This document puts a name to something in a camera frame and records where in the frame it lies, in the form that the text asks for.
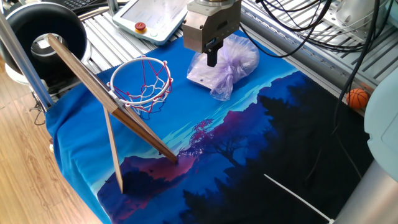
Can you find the blue landscape print cloth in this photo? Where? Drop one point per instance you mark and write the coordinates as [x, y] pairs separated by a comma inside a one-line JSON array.
[[217, 149]]

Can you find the white hoop with net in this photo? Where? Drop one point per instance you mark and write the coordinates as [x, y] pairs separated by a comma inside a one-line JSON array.
[[140, 103]]

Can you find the small orange basketball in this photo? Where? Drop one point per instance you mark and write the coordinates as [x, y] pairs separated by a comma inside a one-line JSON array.
[[357, 99]]

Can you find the purple plastic bag with box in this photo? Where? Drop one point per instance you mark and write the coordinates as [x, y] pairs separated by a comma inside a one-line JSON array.
[[237, 62]]

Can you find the silver UR5 robot arm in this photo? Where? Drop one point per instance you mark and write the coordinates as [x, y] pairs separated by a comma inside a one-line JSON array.
[[382, 124]]

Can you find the aluminium frame post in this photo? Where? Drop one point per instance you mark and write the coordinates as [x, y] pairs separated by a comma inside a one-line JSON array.
[[21, 57]]

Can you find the silver Schunk gripper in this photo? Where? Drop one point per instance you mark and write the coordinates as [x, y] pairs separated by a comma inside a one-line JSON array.
[[196, 34]]

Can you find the white teach pendant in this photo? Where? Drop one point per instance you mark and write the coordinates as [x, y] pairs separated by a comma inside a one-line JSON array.
[[155, 15]]

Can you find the black keyboard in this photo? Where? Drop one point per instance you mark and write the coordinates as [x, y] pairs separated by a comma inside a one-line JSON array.
[[77, 3]]

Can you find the wooden picture frame stand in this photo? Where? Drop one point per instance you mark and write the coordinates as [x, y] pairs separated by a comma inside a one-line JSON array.
[[93, 78]]

